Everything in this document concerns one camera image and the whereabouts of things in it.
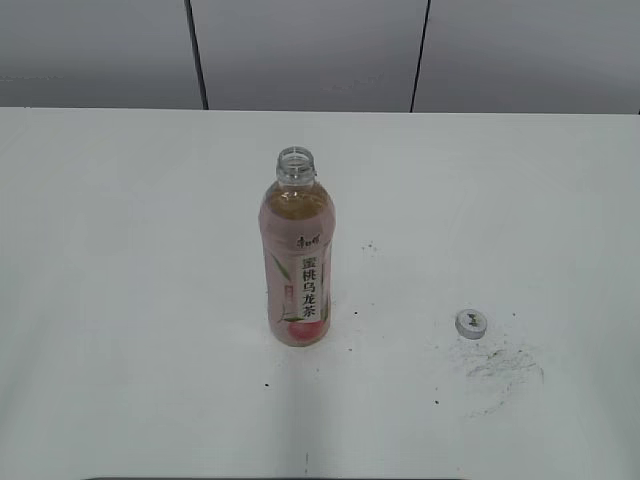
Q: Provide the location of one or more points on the peach oolong tea bottle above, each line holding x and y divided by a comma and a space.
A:
297, 222

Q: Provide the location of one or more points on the white bottle cap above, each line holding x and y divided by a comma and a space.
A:
471, 324

